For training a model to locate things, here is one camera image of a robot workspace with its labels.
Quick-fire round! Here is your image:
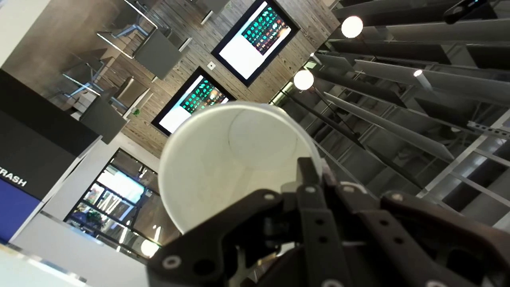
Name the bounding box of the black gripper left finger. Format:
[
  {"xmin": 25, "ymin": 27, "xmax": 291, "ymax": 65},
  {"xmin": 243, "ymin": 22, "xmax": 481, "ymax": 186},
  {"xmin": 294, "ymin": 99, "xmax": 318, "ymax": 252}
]
[{"xmin": 144, "ymin": 156, "xmax": 348, "ymax": 287}]

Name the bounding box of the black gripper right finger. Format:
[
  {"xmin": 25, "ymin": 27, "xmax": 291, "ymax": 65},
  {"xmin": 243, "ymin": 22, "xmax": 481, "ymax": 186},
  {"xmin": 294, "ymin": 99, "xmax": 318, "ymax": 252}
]
[{"xmin": 316, "ymin": 158, "xmax": 510, "ymax": 287}]

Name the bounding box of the patterned paper cup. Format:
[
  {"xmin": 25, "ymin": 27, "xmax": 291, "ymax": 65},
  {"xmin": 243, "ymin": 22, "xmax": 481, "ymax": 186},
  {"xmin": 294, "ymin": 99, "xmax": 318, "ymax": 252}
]
[{"xmin": 155, "ymin": 100, "xmax": 323, "ymax": 236}]

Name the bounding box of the white globe lamp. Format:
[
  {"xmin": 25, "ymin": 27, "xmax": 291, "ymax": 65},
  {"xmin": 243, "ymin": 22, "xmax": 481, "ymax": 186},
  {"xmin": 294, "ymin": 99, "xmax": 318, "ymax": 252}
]
[
  {"xmin": 339, "ymin": 14, "xmax": 366, "ymax": 40},
  {"xmin": 291, "ymin": 68, "xmax": 315, "ymax": 92},
  {"xmin": 138, "ymin": 237, "xmax": 160, "ymax": 260}
]

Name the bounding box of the glass partition window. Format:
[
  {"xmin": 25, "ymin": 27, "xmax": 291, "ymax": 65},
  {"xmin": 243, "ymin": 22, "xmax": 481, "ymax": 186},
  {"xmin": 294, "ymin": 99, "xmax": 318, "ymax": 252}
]
[{"xmin": 61, "ymin": 148, "xmax": 181, "ymax": 256}]

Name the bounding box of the dark square cafe table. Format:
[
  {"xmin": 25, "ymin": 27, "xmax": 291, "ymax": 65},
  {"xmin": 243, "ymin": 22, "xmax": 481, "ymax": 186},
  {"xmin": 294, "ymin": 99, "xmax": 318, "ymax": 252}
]
[
  {"xmin": 132, "ymin": 28, "xmax": 181, "ymax": 81},
  {"xmin": 77, "ymin": 94, "xmax": 127, "ymax": 145}
]

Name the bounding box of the black trash sign panel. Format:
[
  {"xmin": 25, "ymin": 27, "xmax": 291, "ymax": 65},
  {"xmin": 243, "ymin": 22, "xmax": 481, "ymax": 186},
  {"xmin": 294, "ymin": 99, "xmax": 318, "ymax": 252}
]
[{"xmin": 0, "ymin": 68, "xmax": 101, "ymax": 201}]

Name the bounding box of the wall display screen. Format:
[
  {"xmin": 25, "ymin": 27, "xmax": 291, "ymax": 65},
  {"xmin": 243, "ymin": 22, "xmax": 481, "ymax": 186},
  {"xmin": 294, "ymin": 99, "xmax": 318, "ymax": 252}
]
[
  {"xmin": 151, "ymin": 65, "xmax": 237, "ymax": 137},
  {"xmin": 210, "ymin": 0, "xmax": 301, "ymax": 87}
]

